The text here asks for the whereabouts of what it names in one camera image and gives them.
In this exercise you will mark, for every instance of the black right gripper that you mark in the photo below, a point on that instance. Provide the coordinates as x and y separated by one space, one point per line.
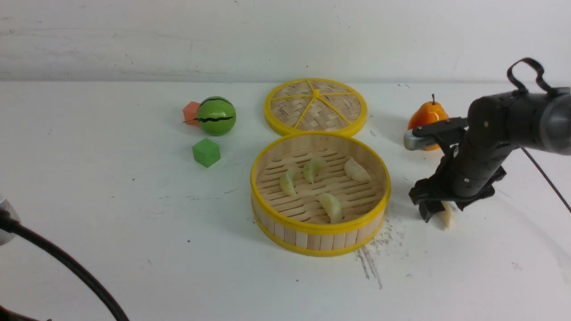
474 148

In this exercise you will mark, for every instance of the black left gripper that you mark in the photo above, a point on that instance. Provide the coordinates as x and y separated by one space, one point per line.
8 315

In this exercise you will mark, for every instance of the white dumpling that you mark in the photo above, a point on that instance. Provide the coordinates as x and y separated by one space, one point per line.
355 171
446 215
332 206

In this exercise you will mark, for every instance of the greenish dumpling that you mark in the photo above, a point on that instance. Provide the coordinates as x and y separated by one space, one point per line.
287 182
312 168

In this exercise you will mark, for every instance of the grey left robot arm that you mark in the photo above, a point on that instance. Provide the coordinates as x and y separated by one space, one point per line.
10 226

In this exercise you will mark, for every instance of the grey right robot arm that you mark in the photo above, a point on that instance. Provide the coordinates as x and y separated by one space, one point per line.
554 124

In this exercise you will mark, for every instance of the bamboo steamer tray yellow rim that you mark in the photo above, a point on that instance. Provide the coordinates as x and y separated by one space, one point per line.
301 224

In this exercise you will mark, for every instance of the woven bamboo steamer lid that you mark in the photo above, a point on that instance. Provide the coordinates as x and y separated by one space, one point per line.
315 104

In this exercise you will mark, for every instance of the orange toy pear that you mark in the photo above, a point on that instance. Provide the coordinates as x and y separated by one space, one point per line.
428 113

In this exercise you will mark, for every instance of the green toy cube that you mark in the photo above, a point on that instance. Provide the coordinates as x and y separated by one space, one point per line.
206 152

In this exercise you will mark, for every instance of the green toy watermelon ball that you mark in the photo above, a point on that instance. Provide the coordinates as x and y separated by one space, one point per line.
216 116

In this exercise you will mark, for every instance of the red-orange toy cube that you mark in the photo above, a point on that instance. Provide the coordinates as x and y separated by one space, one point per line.
190 114

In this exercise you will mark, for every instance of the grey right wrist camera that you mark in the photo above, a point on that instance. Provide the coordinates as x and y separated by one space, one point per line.
412 142

